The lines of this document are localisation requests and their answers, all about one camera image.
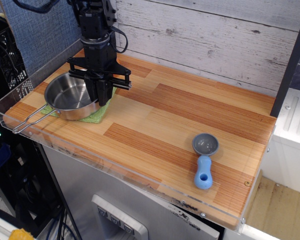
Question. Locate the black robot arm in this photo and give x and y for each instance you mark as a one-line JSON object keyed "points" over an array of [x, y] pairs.
{"points": [[96, 20]]}

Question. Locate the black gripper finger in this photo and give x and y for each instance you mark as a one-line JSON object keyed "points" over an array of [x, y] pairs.
{"points": [[104, 91], [91, 86]]}

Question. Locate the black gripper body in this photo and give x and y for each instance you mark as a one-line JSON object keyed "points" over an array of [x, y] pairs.
{"points": [[100, 63]]}

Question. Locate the silver metal pan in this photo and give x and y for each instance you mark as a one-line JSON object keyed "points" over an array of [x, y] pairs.
{"points": [[69, 99]]}

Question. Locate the black plastic crate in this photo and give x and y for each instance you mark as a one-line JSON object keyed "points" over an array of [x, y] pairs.
{"points": [[13, 73]]}

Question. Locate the green folded cloth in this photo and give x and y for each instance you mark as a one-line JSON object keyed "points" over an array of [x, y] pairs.
{"points": [[95, 117]]}

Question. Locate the silver cabinet with buttons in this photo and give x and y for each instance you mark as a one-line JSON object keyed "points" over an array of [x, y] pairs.
{"points": [[83, 186]]}

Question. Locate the clear acrylic table guard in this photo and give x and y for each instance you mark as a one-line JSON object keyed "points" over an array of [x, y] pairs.
{"points": [[145, 138]]}

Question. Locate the white side unit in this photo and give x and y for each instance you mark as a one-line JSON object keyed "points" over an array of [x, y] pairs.
{"points": [[281, 160]]}

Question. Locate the black right frame post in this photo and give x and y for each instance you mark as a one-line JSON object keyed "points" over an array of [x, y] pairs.
{"points": [[287, 78]]}

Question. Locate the blue grey toy spoon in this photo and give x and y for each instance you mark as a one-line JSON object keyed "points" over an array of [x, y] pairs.
{"points": [[205, 145]]}

